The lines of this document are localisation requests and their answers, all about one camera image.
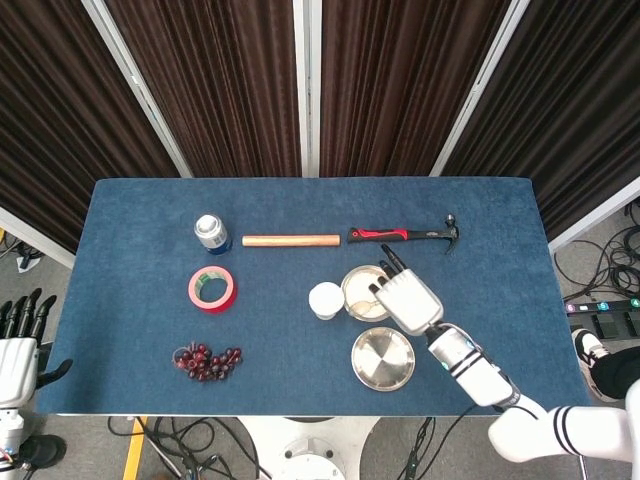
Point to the white paper cup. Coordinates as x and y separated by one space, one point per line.
326 299

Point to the brown pleated partition panel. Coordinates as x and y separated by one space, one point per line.
575 100
400 75
215 75
40 100

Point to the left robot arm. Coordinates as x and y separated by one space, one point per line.
10 430

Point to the blue table cloth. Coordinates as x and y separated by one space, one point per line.
280 350

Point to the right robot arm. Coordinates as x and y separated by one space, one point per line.
475 370

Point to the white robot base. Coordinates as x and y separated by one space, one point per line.
307 445

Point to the red black claw hammer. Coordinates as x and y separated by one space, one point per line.
380 234

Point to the white black sneaker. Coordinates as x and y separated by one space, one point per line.
590 347

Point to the bunch of red grapes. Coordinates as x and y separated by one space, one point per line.
207 365

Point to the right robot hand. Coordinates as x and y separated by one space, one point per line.
410 302

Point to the blue silver drink can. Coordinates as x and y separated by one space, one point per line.
212 235

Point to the metal bowl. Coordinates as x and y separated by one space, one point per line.
357 282

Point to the empty metal plate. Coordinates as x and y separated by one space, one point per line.
382 360

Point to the person's black trouser leg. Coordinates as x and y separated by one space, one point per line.
617 375

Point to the wooden rolling pin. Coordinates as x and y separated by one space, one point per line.
290 240

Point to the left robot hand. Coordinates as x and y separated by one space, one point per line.
17 370

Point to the red tape roll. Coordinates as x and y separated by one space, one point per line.
220 306

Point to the yellow floor tape strip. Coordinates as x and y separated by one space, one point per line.
135 450

